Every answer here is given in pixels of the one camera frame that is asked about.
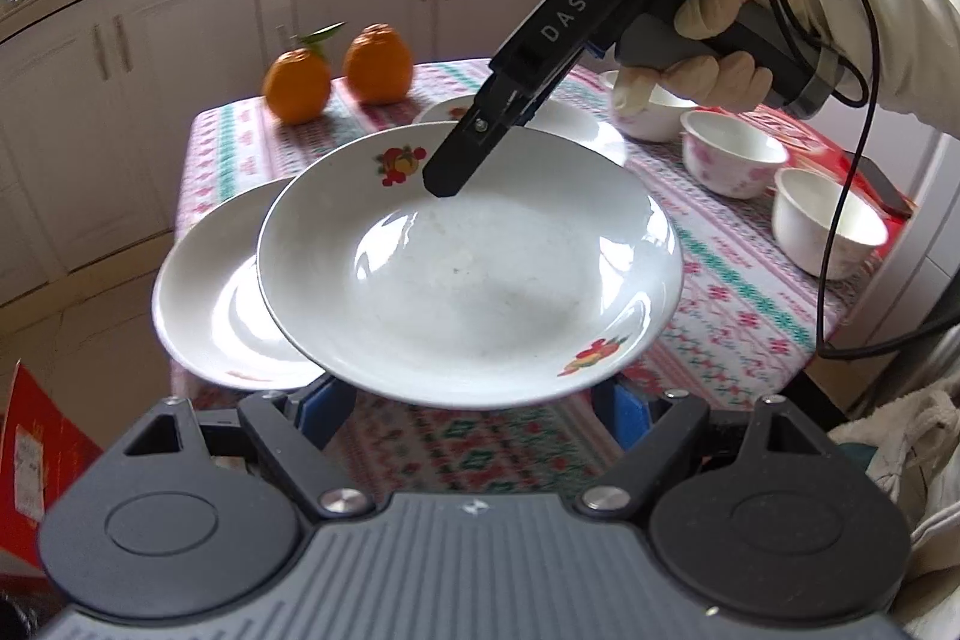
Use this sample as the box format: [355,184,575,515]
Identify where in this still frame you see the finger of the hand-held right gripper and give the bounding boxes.
[422,66,542,199]
[517,51,597,131]

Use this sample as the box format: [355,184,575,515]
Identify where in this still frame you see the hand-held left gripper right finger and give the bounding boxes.
[576,376,826,522]

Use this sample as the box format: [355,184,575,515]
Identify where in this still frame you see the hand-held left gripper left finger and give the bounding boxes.
[124,376,374,522]

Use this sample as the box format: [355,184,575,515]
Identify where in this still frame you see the white pink-floral bowl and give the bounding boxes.
[681,110,790,200]
[600,70,702,144]
[772,167,890,280]

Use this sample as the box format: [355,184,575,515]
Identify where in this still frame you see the person's right forearm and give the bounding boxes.
[787,0,960,139]

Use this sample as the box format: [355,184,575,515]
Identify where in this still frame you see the bumpy orange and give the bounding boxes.
[343,23,415,106]

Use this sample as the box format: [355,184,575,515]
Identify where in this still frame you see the patterned tablecloth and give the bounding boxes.
[171,56,912,498]

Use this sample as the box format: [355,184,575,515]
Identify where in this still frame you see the orange with green leaf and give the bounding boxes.
[262,21,350,125]

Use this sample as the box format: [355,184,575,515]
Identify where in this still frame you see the red gift box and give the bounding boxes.
[742,104,912,259]

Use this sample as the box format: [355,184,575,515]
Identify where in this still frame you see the white kitchen cabinets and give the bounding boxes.
[0,0,571,311]

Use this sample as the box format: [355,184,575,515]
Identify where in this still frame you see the white fleece garment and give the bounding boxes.
[829,377,960,640]

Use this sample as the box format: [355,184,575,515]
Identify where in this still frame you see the red carton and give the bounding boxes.
[0,359,104,585]

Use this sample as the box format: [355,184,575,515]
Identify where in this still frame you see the dark smartphone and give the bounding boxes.
[851,155,917,219]

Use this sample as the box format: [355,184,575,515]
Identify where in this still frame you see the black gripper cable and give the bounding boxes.
[771,0,960,360]

